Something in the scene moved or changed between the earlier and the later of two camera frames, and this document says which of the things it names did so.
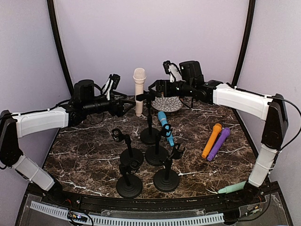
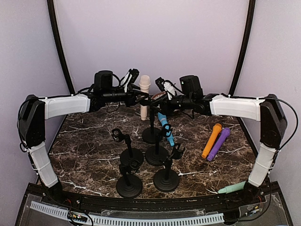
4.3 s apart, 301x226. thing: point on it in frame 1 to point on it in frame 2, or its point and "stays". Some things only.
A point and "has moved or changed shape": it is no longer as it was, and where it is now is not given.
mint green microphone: (235, 187) stays
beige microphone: (139, 76) has moved or changed shape
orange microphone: (217, 129) stays
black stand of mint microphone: (157, 155) stays
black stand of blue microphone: (167, 181) stays
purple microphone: (225, 132) stays
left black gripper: (119, 111) to (131, 97)
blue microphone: (163, 119) stays
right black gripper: (159, 84) to (165, 105)
